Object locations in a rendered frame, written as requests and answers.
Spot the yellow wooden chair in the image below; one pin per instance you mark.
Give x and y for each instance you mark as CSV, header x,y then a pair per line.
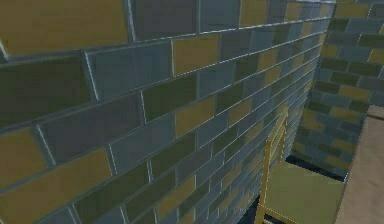
x,y
300,195

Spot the light brown wooden table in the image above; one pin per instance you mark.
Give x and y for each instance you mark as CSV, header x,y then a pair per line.
x,y
365,180

